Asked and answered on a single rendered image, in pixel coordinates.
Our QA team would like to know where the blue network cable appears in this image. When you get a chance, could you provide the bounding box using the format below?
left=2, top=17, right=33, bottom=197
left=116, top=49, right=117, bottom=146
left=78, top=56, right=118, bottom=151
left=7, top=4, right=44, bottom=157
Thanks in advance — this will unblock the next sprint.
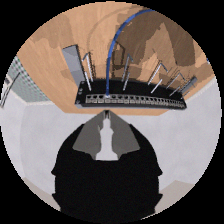
left=106, top=9, right=155, bottom=92

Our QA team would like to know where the black network patch panel rack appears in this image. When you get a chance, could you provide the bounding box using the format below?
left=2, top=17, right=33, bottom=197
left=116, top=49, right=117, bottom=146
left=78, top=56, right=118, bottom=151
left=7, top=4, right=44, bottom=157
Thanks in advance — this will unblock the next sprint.
left=62, top=44, right=197, bottom=110

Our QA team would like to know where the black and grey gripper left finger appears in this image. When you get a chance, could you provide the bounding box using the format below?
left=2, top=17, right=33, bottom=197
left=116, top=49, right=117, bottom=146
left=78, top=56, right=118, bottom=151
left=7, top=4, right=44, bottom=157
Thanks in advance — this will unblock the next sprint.
left=51, top=109, right=107, bottom=176

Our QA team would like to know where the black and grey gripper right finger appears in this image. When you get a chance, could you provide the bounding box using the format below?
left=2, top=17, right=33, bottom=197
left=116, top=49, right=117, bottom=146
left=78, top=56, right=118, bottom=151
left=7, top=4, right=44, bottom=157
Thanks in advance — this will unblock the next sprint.
left=107, top=109, right=163, bottom=176

